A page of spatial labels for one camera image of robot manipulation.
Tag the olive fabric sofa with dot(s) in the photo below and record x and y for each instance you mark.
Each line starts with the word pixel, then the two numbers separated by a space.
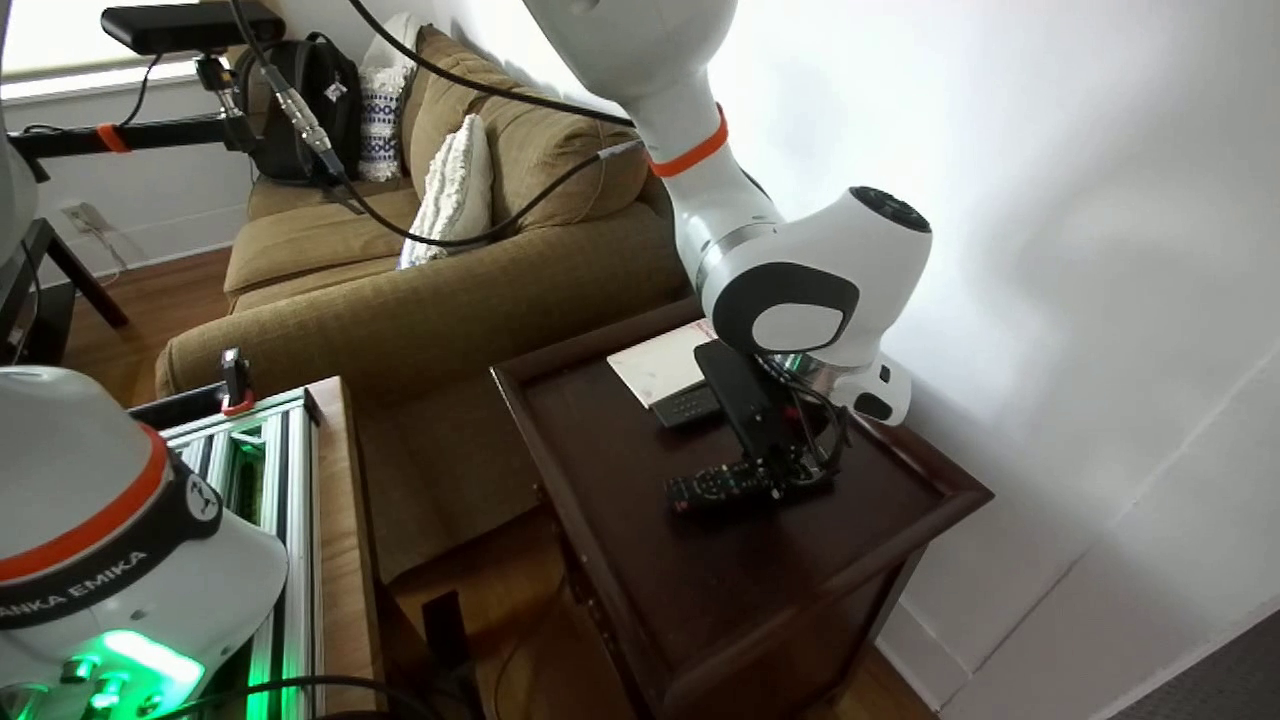
pixel 403 312

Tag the plain black remote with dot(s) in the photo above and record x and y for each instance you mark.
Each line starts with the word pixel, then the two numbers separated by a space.
pixel 686 404

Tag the black clamp knob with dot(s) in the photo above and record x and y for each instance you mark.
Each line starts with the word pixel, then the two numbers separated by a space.
pixel 237 380

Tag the white paper sheet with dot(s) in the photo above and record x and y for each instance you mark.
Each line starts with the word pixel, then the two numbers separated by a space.
pixel 661 362

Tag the black Panasonic TV remote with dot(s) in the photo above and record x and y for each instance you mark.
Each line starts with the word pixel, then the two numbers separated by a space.
pixel 712 491

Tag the dark wooden side table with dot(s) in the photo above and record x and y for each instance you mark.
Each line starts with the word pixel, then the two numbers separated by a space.
pixel 747 603

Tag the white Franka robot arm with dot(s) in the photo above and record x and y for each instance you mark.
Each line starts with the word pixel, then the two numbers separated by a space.
pixel 800 254

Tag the black tripod legs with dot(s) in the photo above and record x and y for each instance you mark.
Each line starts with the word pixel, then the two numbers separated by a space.
pixel 65 275

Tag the white wall outlet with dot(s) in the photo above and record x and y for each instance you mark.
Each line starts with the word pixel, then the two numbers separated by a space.
pixel 87 216

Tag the wooden robot cart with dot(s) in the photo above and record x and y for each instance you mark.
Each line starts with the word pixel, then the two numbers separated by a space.
pixel 346 535

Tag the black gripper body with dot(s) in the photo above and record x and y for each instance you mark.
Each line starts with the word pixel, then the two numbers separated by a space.
pixel 819 455

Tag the white throw pillow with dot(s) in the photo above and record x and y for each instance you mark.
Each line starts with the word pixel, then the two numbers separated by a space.
pixel 452 187

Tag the aluminium extrusion frame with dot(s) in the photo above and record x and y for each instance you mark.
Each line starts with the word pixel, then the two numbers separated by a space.
pixel 253 535

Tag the patterned throw pillow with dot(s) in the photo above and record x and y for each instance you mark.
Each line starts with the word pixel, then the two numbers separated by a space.
pixel 382 126

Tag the olive sofa cushion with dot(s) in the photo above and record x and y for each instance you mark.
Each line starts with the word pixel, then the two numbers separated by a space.
pixel 545 146

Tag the black camera on stand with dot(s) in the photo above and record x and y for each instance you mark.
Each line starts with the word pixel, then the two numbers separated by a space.
pixel 184 26

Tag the black bag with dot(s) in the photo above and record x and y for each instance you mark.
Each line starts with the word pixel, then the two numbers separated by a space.
pixel 315 122

